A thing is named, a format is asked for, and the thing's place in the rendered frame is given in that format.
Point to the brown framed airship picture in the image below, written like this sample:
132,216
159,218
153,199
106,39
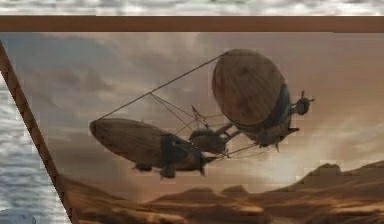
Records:
206,133

